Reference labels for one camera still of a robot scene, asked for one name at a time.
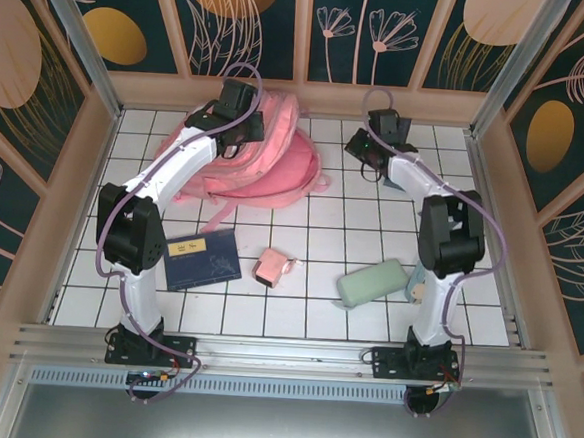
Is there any dark blue printed book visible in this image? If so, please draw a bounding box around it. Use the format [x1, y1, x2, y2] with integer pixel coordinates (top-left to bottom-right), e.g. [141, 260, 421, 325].
[381, 115, 411, 192]

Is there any pink backpack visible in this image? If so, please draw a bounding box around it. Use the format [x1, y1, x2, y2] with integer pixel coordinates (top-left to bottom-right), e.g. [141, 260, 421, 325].
[148, 81, 338, 242]

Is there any pink pencil sharpener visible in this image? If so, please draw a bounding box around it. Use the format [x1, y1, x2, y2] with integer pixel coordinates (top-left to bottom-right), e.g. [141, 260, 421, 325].
[251, 245, 305, 289]

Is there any green pencil case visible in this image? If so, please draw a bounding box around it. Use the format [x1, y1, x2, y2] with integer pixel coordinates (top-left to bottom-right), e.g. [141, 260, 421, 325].
[333, 253, 410, 317]

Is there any navy notebook with yellow label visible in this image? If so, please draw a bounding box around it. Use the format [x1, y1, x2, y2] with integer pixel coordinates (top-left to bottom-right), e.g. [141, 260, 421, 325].
[161, 223, 246, 297]

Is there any small control circuit board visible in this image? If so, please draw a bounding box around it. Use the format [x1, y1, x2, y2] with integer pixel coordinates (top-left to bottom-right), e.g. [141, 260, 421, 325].
[424, 380, 463, 396]
[126, 367, 173, 386]

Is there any grey metal sheet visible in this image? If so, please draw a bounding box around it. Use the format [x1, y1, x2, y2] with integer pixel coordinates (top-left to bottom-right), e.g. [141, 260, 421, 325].
[0, 376, 580, 438]

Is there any aluminium corner post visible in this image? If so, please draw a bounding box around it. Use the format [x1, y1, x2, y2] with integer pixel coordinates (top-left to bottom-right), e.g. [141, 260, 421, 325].
[466, 0, 572, 145]
[18, 0, 134, 119]

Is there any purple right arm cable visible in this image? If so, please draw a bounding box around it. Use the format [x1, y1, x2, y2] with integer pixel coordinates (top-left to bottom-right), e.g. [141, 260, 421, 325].
[341, 87, 516, 425]

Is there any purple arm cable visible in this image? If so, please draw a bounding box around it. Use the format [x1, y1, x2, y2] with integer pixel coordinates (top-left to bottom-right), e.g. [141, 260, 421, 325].
[341, 87, 516, 425]
[87, 54, 265, 412]

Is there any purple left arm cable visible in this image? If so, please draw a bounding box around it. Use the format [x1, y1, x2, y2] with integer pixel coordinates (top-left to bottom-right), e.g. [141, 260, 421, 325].
[87, 54, 265, 412]

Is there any aluminium mounting rail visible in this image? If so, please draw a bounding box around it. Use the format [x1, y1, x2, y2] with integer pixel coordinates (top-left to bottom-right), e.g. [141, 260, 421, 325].
[8, 313, 564, 399]

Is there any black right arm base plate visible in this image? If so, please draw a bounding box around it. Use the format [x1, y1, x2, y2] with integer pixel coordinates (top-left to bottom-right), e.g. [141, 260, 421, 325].
[369, 344, 464, 385]

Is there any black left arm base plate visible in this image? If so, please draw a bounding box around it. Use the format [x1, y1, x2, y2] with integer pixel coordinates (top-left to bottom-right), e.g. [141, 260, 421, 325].
[104, 329, 199, 372]

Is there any slotted metal cable tray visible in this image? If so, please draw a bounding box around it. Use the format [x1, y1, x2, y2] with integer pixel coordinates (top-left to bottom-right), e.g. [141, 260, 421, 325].
[27, 363, 544, 419]

